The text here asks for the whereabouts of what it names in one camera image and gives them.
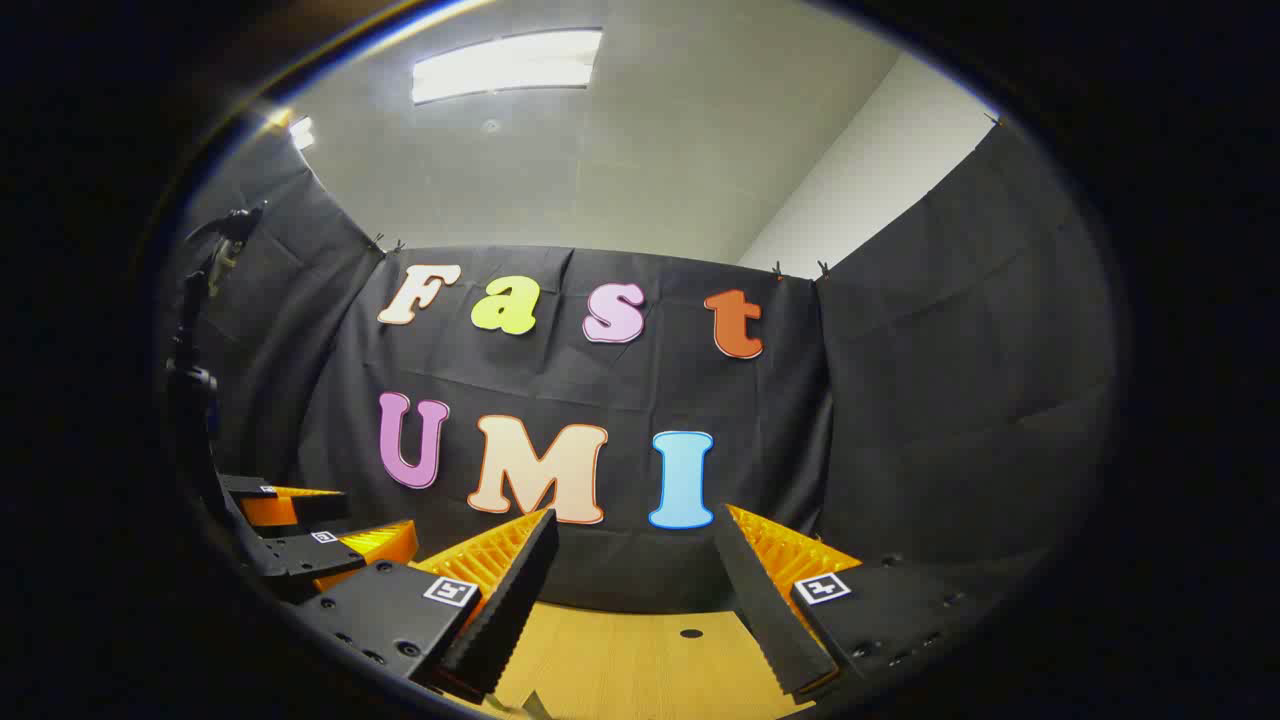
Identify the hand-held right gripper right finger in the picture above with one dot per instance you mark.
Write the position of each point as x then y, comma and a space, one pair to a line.
765, 610

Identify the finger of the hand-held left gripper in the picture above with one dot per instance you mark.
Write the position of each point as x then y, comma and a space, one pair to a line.
320, 507
305, 553

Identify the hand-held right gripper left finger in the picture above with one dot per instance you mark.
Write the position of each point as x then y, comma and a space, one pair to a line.
500, 610

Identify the rectangular ceiling light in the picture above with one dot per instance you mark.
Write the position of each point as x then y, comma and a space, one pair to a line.
302, 133
505, 65

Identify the black backdrop cloth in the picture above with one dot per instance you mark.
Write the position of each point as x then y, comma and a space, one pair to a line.
620, 400

